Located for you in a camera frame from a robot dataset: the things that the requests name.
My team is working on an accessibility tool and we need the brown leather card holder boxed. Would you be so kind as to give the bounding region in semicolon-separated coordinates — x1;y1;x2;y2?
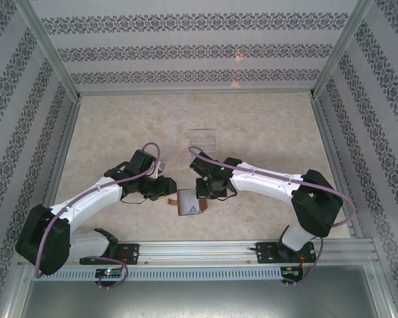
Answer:
167;187;210;218

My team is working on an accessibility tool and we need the grey printed card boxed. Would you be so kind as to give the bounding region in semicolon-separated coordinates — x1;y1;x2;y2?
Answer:
180;188;200;216

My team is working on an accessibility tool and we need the clear acrylic card stand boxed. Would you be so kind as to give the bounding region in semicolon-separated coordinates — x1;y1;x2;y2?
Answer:
188;128;219;156

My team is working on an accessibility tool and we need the grey metal sheet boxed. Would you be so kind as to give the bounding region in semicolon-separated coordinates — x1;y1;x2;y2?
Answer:
19;264;379;318

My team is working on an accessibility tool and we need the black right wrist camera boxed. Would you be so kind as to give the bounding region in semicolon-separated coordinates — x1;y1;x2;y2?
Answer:
188;154;216;177

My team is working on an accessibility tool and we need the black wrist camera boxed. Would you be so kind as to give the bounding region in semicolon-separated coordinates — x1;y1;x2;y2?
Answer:
188;154;216;177
131;149;154;174

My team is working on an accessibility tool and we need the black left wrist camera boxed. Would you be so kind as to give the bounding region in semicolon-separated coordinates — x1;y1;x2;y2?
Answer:
131;149;154;174

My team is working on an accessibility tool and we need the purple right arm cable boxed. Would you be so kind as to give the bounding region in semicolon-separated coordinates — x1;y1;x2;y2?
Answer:
188;146;358;286

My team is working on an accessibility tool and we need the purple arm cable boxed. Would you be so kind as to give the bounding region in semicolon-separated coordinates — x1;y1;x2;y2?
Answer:
34;142;163;289
188;146;358;286

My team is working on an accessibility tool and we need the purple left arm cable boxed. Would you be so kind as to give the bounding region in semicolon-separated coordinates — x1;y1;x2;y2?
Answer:
34;142;163;289

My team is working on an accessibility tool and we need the aluminium mounting rail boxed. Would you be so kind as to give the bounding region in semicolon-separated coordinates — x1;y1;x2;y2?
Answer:
18;237;375;266

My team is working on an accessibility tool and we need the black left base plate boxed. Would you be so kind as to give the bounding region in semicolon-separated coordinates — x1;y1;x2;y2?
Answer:
79;243;141;266

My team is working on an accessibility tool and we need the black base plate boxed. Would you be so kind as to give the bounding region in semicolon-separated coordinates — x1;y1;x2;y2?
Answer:
79;243;141;266
255;241;315;265

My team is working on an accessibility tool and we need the slotted grey cable duct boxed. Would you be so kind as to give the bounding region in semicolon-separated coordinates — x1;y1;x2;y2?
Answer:
31;266;283;281

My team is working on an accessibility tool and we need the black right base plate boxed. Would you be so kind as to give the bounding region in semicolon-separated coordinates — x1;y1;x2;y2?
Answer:
255;241;315;265

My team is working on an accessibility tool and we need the aluminium side rail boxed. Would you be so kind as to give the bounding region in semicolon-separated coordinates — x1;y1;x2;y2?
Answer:
33;97;84;241
310;95;364;239

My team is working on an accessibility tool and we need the aluminium frame post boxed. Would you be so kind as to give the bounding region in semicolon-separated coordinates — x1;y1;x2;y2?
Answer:
308;0;375;100
21;0;84;102

